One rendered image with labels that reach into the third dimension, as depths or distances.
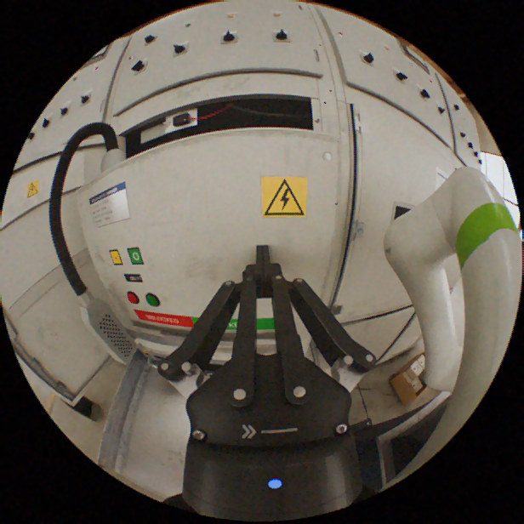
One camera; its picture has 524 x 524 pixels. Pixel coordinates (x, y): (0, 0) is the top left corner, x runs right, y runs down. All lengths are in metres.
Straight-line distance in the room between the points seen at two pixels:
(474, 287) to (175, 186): 0.36
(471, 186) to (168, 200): 0.40
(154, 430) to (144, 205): 0.55
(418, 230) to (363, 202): 0.21
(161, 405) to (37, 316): 0.47
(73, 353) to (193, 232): 0.65
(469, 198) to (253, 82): 0.48
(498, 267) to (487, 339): 0.06
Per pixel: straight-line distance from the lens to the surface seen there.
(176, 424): 0.53
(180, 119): 0.50
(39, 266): 0.62
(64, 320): 0.67
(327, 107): 0.49
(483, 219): 0.23
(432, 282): 0.35
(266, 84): 0.48
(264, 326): 0.31
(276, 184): 0.20
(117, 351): 0.43
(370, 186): 0.48
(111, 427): 0.61
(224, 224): 0.21
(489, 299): 0.19
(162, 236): 0.25
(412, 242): 0.31
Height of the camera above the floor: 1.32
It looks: 27 degrees down
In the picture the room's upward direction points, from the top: 2 degrees counter-clockwise
